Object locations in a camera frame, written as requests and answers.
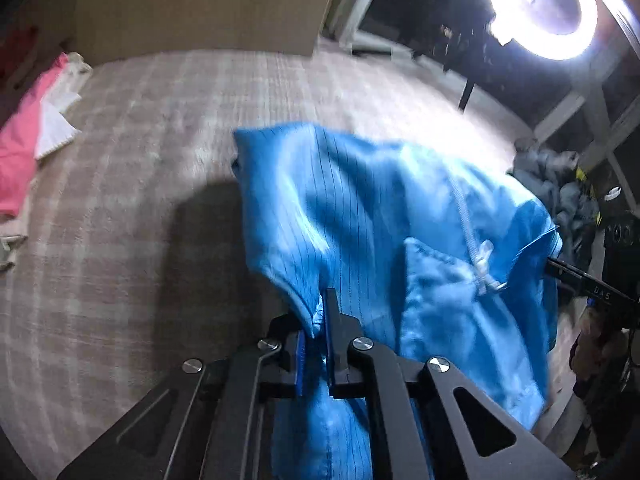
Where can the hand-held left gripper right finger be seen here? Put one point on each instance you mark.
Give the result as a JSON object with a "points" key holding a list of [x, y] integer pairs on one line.
{"points": [[332, 320]]}

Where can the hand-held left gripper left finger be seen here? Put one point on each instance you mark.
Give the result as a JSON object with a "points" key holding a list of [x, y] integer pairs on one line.
{"points": [[300, 365]]}

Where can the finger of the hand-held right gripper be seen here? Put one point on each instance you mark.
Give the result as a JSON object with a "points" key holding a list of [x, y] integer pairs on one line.
{"points": [[585, 281]]}

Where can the blue jacket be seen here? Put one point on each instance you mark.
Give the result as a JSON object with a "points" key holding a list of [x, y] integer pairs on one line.
{"points": [[375, 200]]}

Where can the person's right hand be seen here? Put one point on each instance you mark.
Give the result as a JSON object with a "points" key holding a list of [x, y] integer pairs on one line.
{"points": [[595, 330]]}

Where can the yellow striped black garment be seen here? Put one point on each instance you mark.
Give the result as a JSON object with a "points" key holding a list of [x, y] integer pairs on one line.
{"points": [[580, 174]]}

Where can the dark grey garment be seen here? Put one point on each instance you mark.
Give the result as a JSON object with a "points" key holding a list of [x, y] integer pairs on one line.
{"points": [[545, 175]]}

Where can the black tripod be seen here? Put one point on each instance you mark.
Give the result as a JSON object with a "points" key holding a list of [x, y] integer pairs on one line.
{"points": [[467, 95]]}

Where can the white garment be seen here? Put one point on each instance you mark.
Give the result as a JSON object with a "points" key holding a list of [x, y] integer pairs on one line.
{"points": [[10, 247], [52, 132]]}

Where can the wooden cabinet panel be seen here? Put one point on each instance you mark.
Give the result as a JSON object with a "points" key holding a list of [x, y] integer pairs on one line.
{"points": [[200, 5]]}

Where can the pink garment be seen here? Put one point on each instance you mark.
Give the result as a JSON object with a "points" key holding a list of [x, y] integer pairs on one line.
{"points": [[20, 150]]}

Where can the maroon garment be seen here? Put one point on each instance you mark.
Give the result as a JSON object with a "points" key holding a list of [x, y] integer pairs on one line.
{"points": [[17, 50]]}

